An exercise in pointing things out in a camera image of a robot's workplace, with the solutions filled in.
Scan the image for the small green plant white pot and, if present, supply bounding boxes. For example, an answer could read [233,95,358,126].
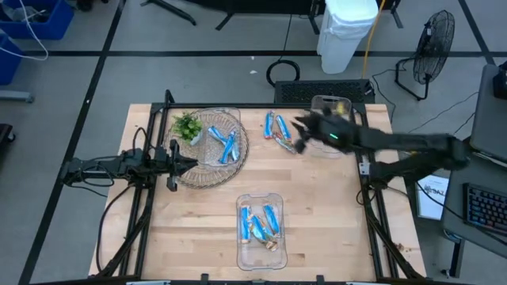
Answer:
[170,112,204,146]

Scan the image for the black floor fan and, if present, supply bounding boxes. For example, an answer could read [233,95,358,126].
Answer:
[394,9,456,102]

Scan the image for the blue plastic crate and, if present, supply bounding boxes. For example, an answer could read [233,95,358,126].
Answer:
[0,0,75,40]
[0,33,25,86]

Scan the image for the blue foil granola bar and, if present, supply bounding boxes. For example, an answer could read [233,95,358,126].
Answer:
[276,114,293,143]

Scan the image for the black keyboard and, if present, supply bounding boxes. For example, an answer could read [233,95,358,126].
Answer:
[462,181,507,238]

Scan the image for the black stand leg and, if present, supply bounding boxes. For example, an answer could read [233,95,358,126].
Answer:
[140,0,197,27]

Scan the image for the green brown granola bar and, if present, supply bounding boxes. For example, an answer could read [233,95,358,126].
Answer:
[273,132,298,154]

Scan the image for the coiled black cable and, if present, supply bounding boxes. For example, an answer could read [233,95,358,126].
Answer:
[265,15,301,88]

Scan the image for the black perforated metal case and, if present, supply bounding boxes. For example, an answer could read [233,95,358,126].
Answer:
[273,78,375,105]

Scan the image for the yellow hose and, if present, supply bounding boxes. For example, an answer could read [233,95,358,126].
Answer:
[360,0,387,80]

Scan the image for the dark grey desk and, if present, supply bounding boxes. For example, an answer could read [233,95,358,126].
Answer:
[440,149,507,260]

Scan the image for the round wicker basket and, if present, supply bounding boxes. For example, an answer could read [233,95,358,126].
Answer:
[164,108,250,190]

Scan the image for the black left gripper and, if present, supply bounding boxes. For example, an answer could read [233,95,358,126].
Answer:
[152,139,199,192]

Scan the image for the black device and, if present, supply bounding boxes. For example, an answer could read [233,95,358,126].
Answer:
[492,61,507,101]

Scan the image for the clear plastic storage bin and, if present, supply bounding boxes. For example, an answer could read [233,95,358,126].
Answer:
[196,106,242,172]
[235,192,289,272]
[309,94,354,159]

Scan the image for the black aluminium table frame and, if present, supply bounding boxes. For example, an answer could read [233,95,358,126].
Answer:
[94,89,427,284]

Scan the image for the blue granola bar red ends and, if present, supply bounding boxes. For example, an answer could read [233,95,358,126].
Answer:
[264,110,276,140]

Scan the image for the black power cable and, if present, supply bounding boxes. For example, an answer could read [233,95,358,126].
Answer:
[96,184,134,274]

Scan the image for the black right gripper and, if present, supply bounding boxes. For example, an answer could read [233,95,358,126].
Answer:
[292,106,360,154]

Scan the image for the white trash can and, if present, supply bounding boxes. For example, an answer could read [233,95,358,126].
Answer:
[315,0,379,75]

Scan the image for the white cable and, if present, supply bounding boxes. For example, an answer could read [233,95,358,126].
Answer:
[0,0,49,63]

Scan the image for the white printed paper sheet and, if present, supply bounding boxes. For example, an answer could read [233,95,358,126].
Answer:
[415,173,451,221]

